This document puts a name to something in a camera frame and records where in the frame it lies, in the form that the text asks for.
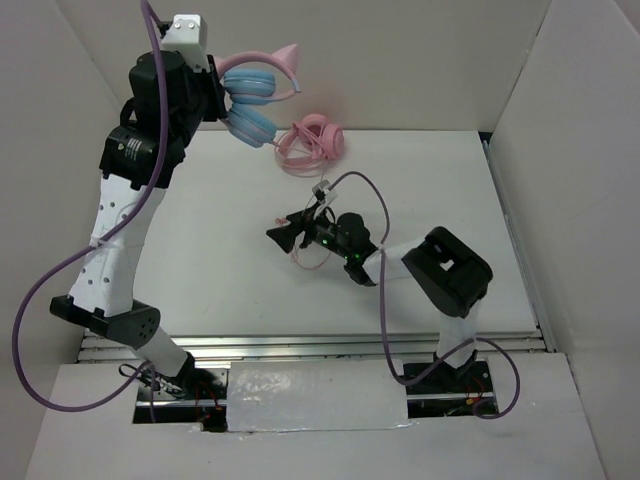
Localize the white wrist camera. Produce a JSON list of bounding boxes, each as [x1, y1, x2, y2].
[[161, 14, 210, 73], [312, 179, 337, 208]]

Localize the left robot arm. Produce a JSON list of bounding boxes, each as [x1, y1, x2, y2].
[[50, 51, 226, 399]]

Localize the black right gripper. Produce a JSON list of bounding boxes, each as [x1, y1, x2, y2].
[[267, 202, 353, 260]]

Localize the pink headphone audio cable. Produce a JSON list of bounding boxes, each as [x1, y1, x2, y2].
[[273, 214, 335, 271]]

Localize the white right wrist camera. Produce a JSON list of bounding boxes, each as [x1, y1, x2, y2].
[[312, 179, 337, 208]]

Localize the white foil-taped cover panel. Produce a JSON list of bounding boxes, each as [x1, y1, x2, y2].
[[226, 360, 408, 433]]

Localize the pink wired headphones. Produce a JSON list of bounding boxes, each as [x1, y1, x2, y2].
[[274, 113, 345, 177]]

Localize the aluminium rail frame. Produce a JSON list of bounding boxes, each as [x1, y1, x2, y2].
[[74, 129, 557, 364]]

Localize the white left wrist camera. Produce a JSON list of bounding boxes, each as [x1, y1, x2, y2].
[[161, 14, 210, 73]]

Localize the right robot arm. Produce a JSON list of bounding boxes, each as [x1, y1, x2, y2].
[[266, 210, 493, 392]]

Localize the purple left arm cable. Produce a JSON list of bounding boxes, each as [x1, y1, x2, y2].
[[11, 0, 176, 413]]

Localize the blue pink cat-ear headphones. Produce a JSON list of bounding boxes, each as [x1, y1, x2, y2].
[[214, 43, 301, 148]]

